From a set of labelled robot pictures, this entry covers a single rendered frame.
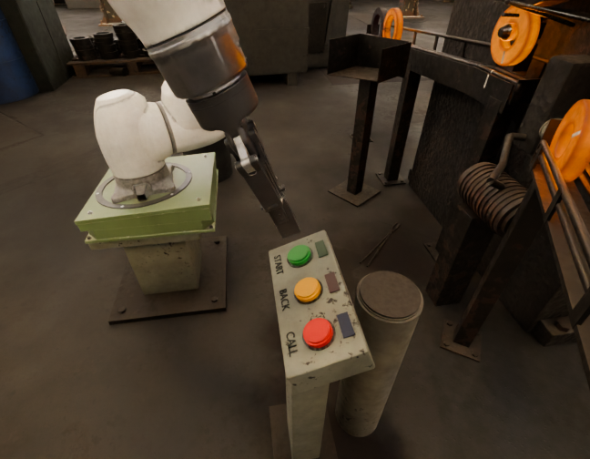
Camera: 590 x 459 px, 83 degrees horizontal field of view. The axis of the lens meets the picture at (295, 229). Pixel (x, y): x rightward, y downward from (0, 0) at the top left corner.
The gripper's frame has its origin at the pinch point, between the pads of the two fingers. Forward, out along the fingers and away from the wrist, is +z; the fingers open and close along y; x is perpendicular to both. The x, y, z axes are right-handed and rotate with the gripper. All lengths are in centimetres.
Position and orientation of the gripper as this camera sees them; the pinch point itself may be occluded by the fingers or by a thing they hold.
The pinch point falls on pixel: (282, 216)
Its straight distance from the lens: 49.8
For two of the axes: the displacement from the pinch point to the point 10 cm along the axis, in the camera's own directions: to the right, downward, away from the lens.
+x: -9.3, 3.6, 1.1
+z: 3.5, 7.0, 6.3
